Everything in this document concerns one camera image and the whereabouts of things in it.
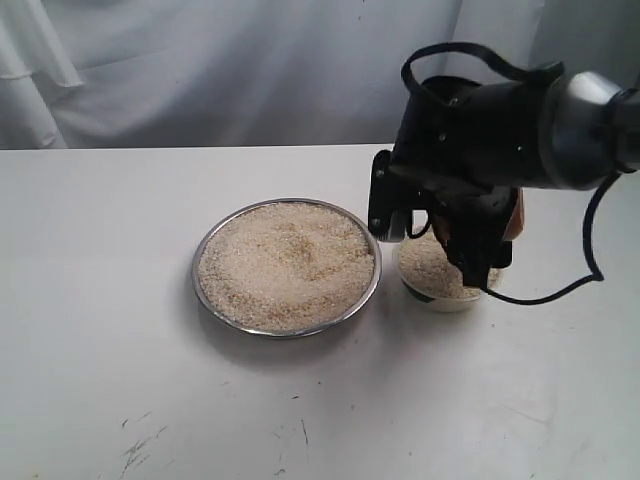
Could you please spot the white bowl of rice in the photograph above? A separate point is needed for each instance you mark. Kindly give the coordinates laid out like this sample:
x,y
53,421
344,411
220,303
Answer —
x,y
428,276

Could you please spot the white fabric backdrop curtain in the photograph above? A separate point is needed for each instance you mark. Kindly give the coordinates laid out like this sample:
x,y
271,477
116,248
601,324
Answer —
x,y
131,74

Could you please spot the steel plate of rice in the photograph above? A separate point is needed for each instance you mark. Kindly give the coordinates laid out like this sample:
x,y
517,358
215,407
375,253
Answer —
x,y
286,268

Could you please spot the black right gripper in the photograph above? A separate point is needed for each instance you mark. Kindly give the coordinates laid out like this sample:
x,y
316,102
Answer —
x,y
471,220

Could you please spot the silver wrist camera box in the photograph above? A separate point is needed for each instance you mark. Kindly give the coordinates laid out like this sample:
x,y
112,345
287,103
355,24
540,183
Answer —
x,y
386,218

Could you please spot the brown wooden cup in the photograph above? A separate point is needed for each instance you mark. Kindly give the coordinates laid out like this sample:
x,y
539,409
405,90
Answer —
x,y
512,231

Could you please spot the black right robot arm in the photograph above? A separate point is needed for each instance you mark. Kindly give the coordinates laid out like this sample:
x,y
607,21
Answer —
x,y
471,147

